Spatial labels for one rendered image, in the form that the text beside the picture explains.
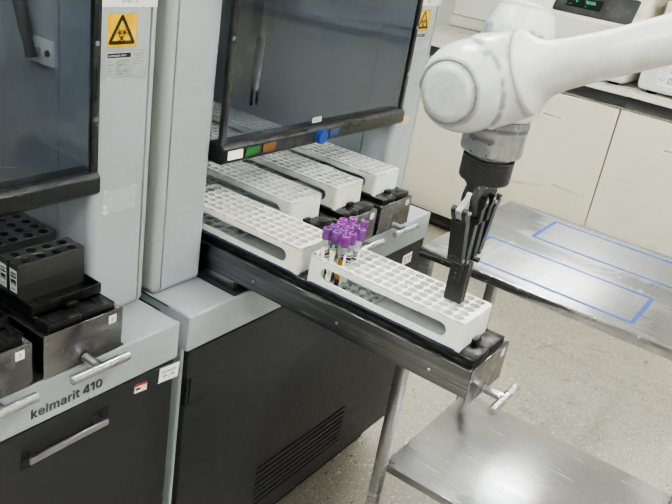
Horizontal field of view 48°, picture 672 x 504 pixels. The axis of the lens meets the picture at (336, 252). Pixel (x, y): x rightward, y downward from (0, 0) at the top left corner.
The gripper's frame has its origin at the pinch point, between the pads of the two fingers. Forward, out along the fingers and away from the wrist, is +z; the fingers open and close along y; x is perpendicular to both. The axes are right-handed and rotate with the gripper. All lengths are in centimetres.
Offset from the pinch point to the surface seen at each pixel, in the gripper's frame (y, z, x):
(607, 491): -57, 62, 25
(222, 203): 1.2, 4.2, -48.6
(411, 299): 4.9, 3.9, -4.8
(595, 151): -229, 29, -45
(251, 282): 6.8, 13.3, -35.0
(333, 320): 6.8, 12.6, -16.9
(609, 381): -158, 90, 3
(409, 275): -2.4, 4.0, -9.5
